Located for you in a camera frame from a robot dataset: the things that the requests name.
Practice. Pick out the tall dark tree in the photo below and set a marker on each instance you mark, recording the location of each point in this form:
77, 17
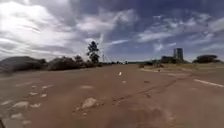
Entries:
93, 53

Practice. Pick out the dry brown shrubs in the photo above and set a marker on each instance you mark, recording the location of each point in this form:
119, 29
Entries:
153, 65

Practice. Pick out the reddish brown asphalt road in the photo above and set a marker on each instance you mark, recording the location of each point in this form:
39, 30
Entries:
133, 100

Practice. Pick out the row of bushes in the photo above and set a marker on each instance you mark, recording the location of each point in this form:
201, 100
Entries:
66, 63

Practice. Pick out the low building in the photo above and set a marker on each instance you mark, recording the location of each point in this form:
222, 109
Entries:
168, 60

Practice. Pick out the tall building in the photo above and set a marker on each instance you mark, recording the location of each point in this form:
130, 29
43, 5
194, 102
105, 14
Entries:
178, 53

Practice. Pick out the dry grass verge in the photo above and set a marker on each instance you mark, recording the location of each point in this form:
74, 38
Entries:
186, 66

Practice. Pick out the broad dark tree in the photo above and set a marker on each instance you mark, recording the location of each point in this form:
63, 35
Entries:
206, 59

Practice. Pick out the grey hill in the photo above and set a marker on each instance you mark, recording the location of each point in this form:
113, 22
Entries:
16, 63

